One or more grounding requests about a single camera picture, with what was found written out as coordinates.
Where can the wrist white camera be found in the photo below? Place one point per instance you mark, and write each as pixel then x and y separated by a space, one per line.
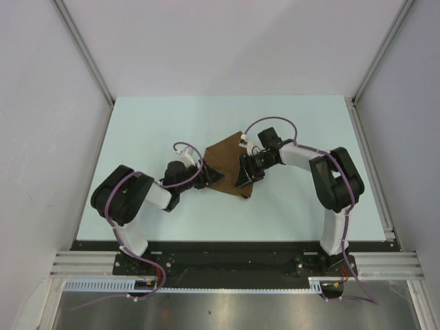
pixel 186 156
pixel 247 144

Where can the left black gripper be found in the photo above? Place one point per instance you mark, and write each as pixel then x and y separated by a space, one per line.
pixel 208 177

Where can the brown cloth napkin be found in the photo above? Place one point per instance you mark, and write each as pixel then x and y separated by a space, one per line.
pixel 224 158

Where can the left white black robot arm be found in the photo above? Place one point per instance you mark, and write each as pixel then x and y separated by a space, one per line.
pixel 121 196

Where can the aluminium frame rail front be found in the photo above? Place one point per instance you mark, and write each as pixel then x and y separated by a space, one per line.
pixel 381 266

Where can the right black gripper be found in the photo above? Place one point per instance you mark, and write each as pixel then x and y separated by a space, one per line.
pixel 245 174

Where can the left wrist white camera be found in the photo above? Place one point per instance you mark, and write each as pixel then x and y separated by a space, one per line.
pixel 186 156

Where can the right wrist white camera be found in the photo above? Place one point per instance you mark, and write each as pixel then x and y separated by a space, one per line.
pixel 247 144

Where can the white slotted cable duct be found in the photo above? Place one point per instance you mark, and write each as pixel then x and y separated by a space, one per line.
pixel 103 284

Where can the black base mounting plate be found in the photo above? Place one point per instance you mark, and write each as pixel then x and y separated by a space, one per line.
pixel 231 265

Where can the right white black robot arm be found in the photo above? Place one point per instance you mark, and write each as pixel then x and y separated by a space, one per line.
pixel 337 183

